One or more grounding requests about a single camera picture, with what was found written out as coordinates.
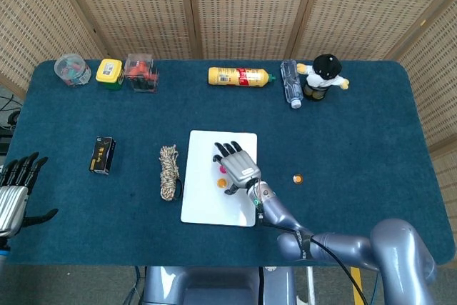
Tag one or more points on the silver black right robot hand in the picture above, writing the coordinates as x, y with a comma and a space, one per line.
241, 169

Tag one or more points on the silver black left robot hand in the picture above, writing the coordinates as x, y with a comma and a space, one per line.
12, 201

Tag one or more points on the pink round magnet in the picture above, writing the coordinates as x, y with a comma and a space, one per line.
221, 170

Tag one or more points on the orange small ball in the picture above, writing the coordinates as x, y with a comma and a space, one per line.
222, 183
297, 178

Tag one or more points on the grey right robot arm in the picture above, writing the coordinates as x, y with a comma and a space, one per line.
357, 246

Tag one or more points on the white magnetic whiteboard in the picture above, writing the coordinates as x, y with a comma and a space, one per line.
207, 205

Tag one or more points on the yellow bottle red label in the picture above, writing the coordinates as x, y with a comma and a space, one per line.
235, 76

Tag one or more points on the blue table cloth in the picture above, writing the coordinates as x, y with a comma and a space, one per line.
107, 230

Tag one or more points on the clear plastic water bottle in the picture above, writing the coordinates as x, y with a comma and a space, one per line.
292, 83

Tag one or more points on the black cardboard box gold print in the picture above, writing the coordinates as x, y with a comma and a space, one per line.
101, 155

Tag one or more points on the grey robot torso base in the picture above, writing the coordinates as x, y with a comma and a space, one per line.
214, 285

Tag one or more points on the black white plush doll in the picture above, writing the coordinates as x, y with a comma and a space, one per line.
326, 67

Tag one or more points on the clear square box of clips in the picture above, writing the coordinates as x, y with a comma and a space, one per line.
141, 74

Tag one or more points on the clear round jar of clips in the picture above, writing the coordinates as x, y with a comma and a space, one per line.
72, 71

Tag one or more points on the green box yellow lid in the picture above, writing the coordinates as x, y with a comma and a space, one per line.
109, 71

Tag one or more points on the woven folding screen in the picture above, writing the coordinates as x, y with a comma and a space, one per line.
250, 5

